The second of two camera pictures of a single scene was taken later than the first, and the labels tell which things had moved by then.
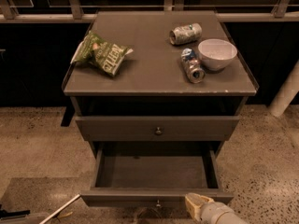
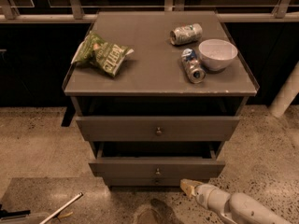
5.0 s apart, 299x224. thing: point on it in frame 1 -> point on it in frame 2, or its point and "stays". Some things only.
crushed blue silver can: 192,65 stays
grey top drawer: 157,128 stays
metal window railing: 72,0 stays
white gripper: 212,211 -> 205,192
